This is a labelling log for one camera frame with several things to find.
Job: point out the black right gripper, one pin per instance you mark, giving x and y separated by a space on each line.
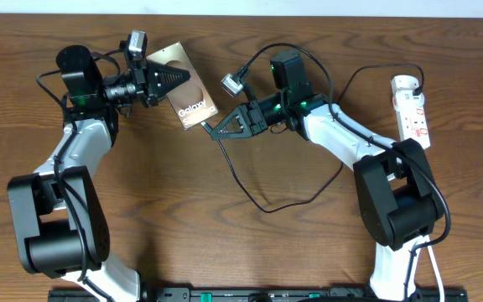
254 117

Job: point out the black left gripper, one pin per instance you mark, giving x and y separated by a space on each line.
149 84

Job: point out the bronze Galaxy smartphone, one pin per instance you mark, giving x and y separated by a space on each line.
191 101

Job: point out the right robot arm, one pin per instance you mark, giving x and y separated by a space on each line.
398 198

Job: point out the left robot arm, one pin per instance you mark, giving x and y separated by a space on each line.
59 225

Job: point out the white USB charger adapter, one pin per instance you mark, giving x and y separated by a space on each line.
405 86

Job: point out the white power strip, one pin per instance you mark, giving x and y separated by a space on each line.
411 119

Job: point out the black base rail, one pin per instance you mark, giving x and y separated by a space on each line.
336 293

